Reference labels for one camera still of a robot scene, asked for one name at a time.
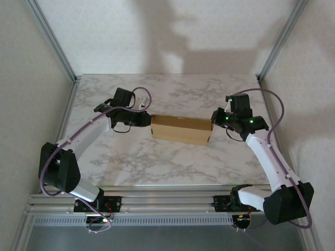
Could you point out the brown cardboard box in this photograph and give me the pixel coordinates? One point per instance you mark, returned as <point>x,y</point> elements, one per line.
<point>180,129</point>

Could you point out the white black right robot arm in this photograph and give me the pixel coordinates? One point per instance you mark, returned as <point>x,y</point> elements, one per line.
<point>264,157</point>

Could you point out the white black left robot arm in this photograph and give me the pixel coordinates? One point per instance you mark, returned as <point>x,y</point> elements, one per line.
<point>89,133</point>

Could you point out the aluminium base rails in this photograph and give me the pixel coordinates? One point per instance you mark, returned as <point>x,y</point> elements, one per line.
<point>167,201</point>

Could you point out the grey metal sheet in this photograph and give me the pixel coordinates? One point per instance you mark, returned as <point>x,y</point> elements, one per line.
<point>167,239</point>

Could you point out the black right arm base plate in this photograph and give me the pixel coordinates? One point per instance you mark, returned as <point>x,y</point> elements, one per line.
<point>221,202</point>

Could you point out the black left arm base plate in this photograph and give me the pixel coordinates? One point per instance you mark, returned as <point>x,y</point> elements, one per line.
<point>115,204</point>

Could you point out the aluminium frame post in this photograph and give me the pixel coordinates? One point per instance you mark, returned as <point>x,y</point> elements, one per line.
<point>284,36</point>
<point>49,39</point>

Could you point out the aluminium frame leg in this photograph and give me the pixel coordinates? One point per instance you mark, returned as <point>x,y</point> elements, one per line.
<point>22,232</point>
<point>311,232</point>

